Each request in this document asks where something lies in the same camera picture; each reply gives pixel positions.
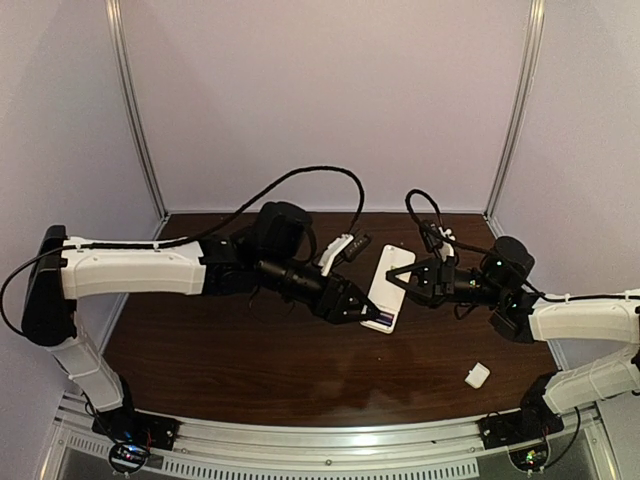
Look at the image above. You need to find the black right camera cable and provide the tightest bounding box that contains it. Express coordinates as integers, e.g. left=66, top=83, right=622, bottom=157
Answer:
left=404, top=188, right=640, bottom=304

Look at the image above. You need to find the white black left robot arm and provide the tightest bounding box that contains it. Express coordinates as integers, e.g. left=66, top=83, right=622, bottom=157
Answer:
left=14, top=202, right=380, bottom=419

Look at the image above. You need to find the white battery cover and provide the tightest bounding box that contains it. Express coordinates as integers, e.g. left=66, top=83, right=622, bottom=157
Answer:
left=465, top=362, right=491, bottom=389

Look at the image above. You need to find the black left camera cable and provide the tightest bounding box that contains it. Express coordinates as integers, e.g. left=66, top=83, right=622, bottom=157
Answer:
left=0, top=165, right=365, bottom=341

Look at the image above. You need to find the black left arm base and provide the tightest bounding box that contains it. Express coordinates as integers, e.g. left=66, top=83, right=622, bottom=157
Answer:
left=92, top=409, right=180, bottom=451

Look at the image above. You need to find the right aluminium frame post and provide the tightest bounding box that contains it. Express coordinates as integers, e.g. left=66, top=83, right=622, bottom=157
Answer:
left=484, top=0, right=546, bottom=222

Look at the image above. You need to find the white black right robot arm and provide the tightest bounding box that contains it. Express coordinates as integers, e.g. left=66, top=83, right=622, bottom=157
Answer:
left=386, top=236, right=639, bottom=416

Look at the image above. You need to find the white remote control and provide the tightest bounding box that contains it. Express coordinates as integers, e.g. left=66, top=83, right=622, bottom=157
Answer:
left=360, top=244, right=416, bottom=334

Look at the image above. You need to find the aluminium frame post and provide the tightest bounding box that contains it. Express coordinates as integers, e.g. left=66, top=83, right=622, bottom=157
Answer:
left=105, top=0, right=168, bottom=220
left=484, top=0, right=546, bottom=222

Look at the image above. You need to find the left aluminium frame post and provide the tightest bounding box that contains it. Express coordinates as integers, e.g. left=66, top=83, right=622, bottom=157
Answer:
left=105, top=0, right=168, bottom=220

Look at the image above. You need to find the purple battery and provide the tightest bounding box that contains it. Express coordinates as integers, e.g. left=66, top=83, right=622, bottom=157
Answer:
left=376, top=311, right=396, bottom=326

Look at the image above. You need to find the front aluminium rail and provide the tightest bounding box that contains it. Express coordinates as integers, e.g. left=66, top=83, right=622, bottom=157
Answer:
left=49, top=394, right=616, bottom=479

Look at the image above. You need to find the black camera cable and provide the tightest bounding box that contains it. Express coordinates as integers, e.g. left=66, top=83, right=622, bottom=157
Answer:
left=404, top=188, right=640, bottom=304
left=0, top=165, right=365, bottom=341

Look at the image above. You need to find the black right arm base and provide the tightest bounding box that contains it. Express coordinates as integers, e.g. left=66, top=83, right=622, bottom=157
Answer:
left=476, top=407, right=564, bottom=450

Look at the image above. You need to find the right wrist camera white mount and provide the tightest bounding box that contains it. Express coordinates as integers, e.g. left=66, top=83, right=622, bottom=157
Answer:
left=419, top=223, right=459, bottom=265

